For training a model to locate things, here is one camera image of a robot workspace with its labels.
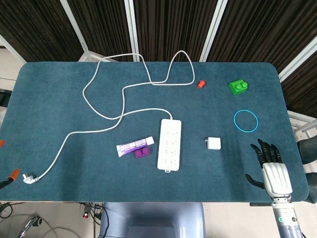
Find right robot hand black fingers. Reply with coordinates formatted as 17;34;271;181
245;138;293;199

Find white charger cube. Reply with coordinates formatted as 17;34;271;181
205;137;221;151

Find white power strip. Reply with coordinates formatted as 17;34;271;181
157;119;182;173

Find white metal rack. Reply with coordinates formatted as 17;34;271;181
287;110;317;138

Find green building block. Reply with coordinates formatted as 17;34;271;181
228;79;249;96

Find grey-blue robot torso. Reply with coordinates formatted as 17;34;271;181
99;202;206;238

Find purple building block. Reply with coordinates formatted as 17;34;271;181
134;147;151;159

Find purple white toothpaste tube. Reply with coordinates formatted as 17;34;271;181
116;136;155;158

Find teal table cloth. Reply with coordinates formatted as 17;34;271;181
0;61;310;203

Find chrome metal leg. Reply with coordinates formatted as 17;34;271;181
19;215;43;238

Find thin blue ring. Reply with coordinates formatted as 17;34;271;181
233;109;259;133

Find dark slatted screen white frame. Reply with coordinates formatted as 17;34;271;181
0;0;317;117

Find white power cable with plug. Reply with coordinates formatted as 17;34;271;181
22;50;195;184

